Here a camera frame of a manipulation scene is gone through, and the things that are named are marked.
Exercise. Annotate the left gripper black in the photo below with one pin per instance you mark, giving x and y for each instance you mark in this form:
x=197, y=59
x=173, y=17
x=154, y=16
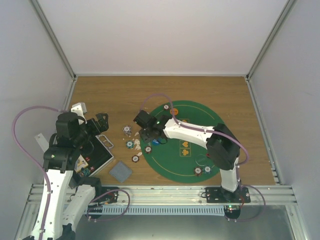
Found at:
x=97, y=129

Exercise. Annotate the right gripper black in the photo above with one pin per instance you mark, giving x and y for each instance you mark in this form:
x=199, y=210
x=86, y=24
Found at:
x=145, y=138

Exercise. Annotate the blue small blind button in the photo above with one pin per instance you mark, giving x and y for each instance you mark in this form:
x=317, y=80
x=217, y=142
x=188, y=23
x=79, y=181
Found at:
x=155, y=142

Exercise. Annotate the teal green 50 chip stack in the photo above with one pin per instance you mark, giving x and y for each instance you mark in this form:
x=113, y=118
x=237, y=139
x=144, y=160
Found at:
x=129, y=144

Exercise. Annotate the red black chip stack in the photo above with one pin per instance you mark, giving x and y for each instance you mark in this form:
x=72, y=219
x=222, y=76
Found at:
x=135, y=158

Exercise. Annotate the orange big blind button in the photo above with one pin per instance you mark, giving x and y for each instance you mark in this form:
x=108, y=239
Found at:
x=174, y=111

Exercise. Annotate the clear acrylic dealer button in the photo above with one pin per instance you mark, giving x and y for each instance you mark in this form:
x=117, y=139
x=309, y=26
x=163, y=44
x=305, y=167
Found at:
x=201, y=160

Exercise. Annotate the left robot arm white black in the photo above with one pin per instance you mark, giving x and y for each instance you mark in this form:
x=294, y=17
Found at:
x=54, y=221

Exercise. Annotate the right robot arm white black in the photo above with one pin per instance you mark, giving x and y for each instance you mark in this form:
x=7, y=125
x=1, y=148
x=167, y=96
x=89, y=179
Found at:
x=221, y=145

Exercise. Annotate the black aluminium poker case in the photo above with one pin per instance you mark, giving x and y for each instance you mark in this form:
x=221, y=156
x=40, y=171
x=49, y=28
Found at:
x=94, y=157

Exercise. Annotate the green round poker mat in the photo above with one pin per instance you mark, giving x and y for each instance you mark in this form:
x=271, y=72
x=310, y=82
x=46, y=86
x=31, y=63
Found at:
x=175, y=159

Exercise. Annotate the grey ribbed card tray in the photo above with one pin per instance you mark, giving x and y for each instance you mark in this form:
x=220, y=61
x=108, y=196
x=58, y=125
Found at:
x=121, y=172

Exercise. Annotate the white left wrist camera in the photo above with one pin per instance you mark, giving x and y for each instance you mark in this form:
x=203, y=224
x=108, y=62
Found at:
x=80, y=109

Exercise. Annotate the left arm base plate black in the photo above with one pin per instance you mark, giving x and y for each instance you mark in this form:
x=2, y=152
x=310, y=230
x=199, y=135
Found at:
x=109, y=198

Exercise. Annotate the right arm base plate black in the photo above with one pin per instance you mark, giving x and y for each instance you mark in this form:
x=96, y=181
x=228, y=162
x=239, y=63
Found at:
x=220, y=195

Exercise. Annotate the grey slotted cable duct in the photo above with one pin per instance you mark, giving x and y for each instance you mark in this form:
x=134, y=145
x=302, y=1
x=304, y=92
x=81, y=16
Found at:
x=179, y=210

